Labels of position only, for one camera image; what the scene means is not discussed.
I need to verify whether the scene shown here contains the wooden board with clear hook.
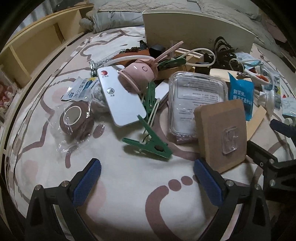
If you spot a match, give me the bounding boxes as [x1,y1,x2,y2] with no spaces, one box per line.
[194,99,247,173]

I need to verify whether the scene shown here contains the small black box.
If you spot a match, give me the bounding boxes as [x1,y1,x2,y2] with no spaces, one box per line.
[149,44,166,59]

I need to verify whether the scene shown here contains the wooden block stick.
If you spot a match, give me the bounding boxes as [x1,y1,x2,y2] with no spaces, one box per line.
[246,106,266,141]

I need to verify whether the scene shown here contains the cartoon patterned blanket mat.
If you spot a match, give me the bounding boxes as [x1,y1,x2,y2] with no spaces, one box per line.
[4,25,296,241]

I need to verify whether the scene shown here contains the brown tape roll in wrap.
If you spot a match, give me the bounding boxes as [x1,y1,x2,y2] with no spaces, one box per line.
[55,101,94,153]

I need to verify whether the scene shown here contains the green clothes peg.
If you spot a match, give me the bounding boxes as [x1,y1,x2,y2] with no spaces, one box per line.
[122,115,173,159]

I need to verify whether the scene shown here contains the blue snack packet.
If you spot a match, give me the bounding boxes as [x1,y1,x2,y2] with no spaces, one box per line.
[228,73,254,121]

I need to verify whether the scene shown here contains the white red scissors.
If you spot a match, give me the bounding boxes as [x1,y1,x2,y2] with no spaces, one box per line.
[237,68,271,86]

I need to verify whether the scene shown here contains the blue white medicine sachet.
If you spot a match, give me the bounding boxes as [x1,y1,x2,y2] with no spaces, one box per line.
[61,77,99,101]

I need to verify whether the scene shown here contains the clear plastic case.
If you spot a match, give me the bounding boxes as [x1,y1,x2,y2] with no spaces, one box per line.
[168,71,228,142]

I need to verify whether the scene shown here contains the wooden side shelf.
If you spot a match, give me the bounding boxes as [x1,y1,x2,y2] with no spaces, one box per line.
[1,2,94,87]

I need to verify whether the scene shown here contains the white cardboard shoe box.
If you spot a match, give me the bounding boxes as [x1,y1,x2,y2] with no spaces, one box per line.
[142,9,255,53]

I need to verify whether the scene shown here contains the grey folded duvet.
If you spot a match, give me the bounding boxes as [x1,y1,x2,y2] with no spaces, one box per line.
[79,1,283,57]

